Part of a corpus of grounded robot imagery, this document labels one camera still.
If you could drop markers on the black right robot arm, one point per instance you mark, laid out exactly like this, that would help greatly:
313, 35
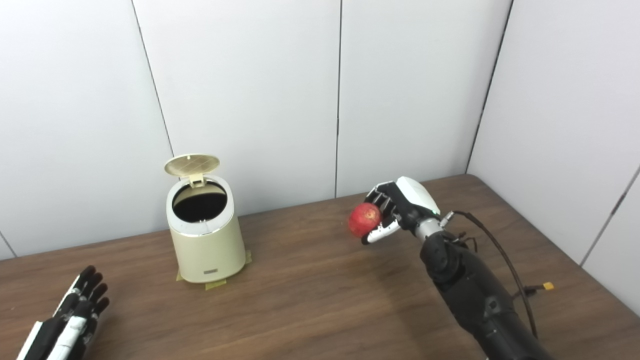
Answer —
475, 295

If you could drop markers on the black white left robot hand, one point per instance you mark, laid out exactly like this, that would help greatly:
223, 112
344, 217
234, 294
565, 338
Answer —
65, 330

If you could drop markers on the cream-colored round bin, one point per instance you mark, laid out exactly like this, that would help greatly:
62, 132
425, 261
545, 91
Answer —
207, 252

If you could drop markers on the cream round bin lid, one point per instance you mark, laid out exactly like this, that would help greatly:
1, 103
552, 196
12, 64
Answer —
192, 164

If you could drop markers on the red apple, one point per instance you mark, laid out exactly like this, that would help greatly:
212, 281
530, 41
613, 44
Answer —
364, 220

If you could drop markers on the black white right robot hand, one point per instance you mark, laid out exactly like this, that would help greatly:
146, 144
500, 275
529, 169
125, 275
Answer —
412, 200

